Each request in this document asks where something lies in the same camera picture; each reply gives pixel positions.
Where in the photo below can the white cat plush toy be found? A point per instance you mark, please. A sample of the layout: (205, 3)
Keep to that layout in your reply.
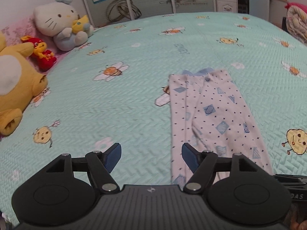
(55, 19)

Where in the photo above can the yellow plush toy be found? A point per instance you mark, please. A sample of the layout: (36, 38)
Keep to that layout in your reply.
(14, 83)

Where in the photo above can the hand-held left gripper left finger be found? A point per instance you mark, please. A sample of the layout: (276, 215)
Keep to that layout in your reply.
(112, 158)

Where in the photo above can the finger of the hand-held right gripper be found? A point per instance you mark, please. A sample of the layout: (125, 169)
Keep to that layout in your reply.
(290, 181)

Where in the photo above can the red plush toy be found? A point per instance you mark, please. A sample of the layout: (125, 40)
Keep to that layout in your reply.
(44, 55)

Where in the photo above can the mint quilted bee-print bedspread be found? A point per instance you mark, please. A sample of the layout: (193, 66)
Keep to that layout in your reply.
(120, 100)

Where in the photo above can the white blue-patterned long-sleeve shirt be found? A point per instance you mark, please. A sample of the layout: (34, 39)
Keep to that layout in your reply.
(215, 119)

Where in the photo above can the folded floral quilt pile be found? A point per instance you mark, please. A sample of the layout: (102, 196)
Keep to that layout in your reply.
(297, 24)

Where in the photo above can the white drawer cabinet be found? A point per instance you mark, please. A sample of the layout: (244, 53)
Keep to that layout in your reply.
(226, 0)

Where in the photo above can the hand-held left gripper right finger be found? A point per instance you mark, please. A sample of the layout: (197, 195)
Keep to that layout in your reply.
(190, 158)

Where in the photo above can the grey coiled hoops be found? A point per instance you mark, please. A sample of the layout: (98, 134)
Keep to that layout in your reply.
(122, 10)

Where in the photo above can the sliding-door wardrobe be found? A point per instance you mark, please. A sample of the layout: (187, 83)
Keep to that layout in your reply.
(153, 2)

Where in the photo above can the pink floral cloth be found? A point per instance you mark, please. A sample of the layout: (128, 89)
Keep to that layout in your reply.
(16, 28)

